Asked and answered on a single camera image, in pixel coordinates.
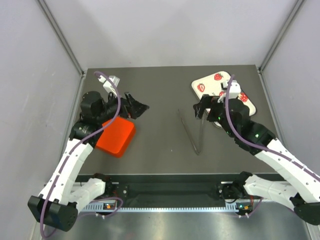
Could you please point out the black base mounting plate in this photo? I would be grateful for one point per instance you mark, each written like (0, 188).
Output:
(171, 190)

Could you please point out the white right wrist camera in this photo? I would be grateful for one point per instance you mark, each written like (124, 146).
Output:
(234, 90)

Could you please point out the aluminium rail frame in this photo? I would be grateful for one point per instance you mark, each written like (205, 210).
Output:
(247, 216)

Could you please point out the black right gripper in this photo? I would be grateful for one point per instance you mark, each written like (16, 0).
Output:
(207, 101)

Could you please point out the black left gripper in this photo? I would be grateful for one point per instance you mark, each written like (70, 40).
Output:
(138, 108)

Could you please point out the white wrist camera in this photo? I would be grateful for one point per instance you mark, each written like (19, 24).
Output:
(234, 90)
(109, 84)

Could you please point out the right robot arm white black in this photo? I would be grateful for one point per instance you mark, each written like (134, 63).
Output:
(301, 194)

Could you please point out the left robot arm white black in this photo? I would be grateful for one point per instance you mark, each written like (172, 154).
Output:
(75, 160)

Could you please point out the orange box lid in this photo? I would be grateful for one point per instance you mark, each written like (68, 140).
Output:
(116, 138)

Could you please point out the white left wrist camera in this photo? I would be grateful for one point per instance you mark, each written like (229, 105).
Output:
(109, 84)

